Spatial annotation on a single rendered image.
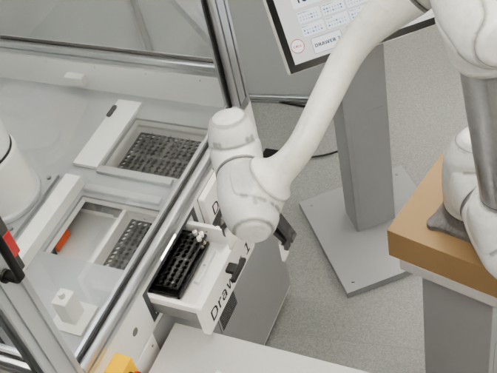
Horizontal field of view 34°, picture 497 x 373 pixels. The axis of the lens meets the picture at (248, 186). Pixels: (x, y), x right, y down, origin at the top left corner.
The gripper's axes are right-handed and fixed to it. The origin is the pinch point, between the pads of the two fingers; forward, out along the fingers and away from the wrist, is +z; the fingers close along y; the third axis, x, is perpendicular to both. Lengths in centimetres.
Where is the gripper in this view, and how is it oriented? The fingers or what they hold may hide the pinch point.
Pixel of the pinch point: (258, 248)
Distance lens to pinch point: 191.0
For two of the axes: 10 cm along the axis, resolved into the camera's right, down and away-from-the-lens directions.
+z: 1.6, 6.9, 7.1
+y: -9.1, -1.8, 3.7
